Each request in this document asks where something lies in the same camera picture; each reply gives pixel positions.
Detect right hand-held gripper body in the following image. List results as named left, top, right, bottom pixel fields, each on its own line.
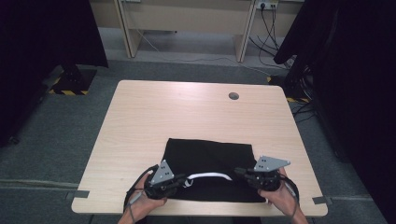
left=247, top=155, right=291, bottom=191

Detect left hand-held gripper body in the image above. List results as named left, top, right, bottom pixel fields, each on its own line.
left=145, top=159, right=188, bottom=200

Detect black tank top white trim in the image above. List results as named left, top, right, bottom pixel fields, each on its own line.
left=162, top=137, right=269, bottom=203

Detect person's right hand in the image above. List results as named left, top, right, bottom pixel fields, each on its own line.
left=258, top=169, right=302, bottom=217

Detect person's left hand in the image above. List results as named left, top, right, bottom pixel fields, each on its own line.
left=125, top=173, right=167, bottom=218

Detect grey floor tape strip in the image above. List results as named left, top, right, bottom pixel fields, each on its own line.
left=64, top=189, right=91, bottom=201
left=312, top=195, right=333, bottom=205

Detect black stand base striped tape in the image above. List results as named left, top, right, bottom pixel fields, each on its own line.
left=266, top=74, right=312, bottom=105
left=47, top=63, right=98, bottom=96

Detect black curtain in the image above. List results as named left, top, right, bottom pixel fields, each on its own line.
left=274, top=0, right=396, bottom=224
left=0, top=0, right=110, bottom=147

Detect beige wooden desk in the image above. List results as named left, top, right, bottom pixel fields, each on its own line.
left=89, top=0, right=307, bottom=63

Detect right hand-held gripper cable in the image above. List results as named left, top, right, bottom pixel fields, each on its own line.
left=279, top=173, right=301, bottom=218

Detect hand-held gripper cable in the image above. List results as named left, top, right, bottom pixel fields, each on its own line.
left=123, top=163, right=160, bottom=222
left=279, top=173, right=301, bottom=218

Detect left hand-held gripper cable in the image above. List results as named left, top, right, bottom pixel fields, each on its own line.
left=123, top=163, right=160, bottom=222

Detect black floor cables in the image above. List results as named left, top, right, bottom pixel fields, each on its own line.
left=291, top=102, right=316, bottom=124

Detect white floor cable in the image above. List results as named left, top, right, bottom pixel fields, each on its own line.
left=135, top=29, right=273, bottom=77

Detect black power cables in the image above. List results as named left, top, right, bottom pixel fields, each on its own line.
left=247, top=3, right=297, bottom=70

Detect white wall socket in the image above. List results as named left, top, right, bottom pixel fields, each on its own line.
left=256, top=0, right=280, bottom=10

